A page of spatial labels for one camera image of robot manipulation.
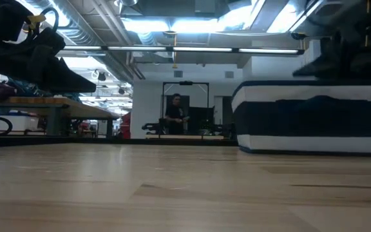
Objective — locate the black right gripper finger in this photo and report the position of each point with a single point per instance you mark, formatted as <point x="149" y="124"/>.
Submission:
<point x="320" y="62"/>

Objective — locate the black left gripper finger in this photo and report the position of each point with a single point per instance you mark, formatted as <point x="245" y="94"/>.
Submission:
<point x="69" y="82"/>

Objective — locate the navy white striped fabric basket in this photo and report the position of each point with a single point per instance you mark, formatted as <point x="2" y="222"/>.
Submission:
<point x="301" y="116"/>

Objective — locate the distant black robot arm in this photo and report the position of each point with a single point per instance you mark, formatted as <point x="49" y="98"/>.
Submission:
<point x="151" y="126"/>

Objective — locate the wooden workbench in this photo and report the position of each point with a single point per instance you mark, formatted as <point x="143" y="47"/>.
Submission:
<point x="43" y="101"/>

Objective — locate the dark purple bag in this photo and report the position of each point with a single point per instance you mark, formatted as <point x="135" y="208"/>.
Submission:
<point x="2" y="91"/>

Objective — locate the red tool under workbench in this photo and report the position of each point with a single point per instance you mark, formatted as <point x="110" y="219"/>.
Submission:
<point x="84" y="125"/>

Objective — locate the red cabinet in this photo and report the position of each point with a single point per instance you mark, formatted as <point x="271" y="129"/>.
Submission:
<point x="126" y="125"/>

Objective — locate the person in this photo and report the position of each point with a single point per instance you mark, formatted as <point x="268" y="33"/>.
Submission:
<point x="174" y="116"/>

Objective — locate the black overhead bar stand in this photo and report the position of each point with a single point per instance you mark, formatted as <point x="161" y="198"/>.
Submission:
<point x="185" y="82"/>

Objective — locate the long ceiling light bar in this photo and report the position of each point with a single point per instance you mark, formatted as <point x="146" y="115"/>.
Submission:
<point x="188" y="49"/>

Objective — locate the black monitor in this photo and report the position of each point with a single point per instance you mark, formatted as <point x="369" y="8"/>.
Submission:
<point x="201" y="117"/>

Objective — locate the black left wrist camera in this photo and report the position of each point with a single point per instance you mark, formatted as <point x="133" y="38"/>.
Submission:
<point x="2" y="19"/>

